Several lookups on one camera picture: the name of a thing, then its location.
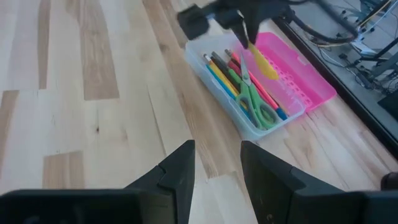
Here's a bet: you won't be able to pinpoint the black pen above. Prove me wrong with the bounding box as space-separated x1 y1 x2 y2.
210 50 242 90

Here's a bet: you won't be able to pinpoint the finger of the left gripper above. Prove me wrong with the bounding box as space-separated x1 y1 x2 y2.
245 14 262 45
177 4 249 49

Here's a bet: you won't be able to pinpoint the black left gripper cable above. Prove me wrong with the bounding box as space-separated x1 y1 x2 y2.
289 14 358 44

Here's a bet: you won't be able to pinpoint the black aluminium table frame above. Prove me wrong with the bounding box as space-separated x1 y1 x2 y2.
272 17 398 158

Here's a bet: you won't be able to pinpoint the clear supply box pink lid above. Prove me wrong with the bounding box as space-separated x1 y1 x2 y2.
183 30 338 141

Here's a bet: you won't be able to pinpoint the green pen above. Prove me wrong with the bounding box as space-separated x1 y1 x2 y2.
228 68 249 94

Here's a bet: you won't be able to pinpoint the blue highlighter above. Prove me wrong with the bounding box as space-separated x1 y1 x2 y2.
205 63 251 119

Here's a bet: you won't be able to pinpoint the pink highlighter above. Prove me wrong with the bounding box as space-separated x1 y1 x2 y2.
227 59 246 78

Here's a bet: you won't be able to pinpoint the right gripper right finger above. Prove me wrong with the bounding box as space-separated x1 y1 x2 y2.
241 140 398 224

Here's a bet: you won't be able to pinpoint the green handled scissors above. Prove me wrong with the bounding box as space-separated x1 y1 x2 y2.
235 53 282 131

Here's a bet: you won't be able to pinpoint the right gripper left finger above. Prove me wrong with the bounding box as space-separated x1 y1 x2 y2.
0 139 196 224

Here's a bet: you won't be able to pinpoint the yellow highlighter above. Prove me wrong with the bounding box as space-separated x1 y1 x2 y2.
248 41 280 81

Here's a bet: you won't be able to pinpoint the white printed paper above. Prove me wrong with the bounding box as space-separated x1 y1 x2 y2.
349 39 379 57

